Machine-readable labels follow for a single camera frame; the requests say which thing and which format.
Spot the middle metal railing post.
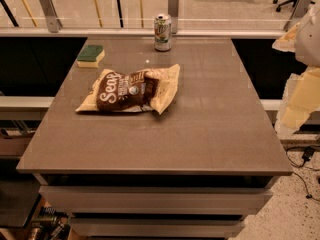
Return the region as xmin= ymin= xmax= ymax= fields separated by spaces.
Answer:
xmin=168 ymin=0 xmax=179 ymax=34

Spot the grey drawer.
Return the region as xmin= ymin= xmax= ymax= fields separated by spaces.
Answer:
xmin=71 ymin=218 xmax=244 ymax=238
xmin=40 ymin=186 xmax=272 ymax=215

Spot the right metal railing post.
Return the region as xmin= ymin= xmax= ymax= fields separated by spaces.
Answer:
xmin=284 ymin=0 xmax=312 ymax=31

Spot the brown chip bag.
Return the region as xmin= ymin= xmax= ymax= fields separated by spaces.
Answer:
xmin=76 ymin=64 xmax=180 ymax=115

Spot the green yellow sponge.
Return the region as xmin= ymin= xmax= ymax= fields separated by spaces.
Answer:
xmin=77 ymin=45 xmax=105 ymax=68

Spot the metal railing post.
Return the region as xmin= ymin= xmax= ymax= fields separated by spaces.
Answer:
xmin=284 ymin=0 xmax=312 ymax=31
xmin=168 ymin=0 xmax=179 ymax=34
xmin=39 ymin=0 xmax=62 ymax=33

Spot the yellow taped gripper finger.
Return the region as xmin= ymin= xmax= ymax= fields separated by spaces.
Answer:
xmin=272 ymin=23 xmax=300 ymax=52
xmin=280 ymin=67 xmax=320 ymax=130

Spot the left metal railing post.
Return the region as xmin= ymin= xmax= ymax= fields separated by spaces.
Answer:
xmin=39 ymin=0 xmax=62 ymax=33

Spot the lower grey drawer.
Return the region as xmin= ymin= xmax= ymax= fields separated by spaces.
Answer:
xmin=71 ymin=218 xmax=244 ymax=238

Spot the green soda can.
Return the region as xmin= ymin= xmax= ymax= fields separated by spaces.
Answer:
xmin=154 ymin=14 xmax=172 ymax=51

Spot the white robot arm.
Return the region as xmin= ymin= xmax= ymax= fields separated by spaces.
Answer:
xmin=272 ymin=5 xmax=320 ymax=134

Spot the upper grey drawer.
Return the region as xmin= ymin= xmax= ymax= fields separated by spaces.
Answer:
xmin=40 ymin=186 xmax=272 ymax=215

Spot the black power cable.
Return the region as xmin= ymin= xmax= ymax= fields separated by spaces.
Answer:
xmin=285 ymin=145 xmax=320 ymax=202

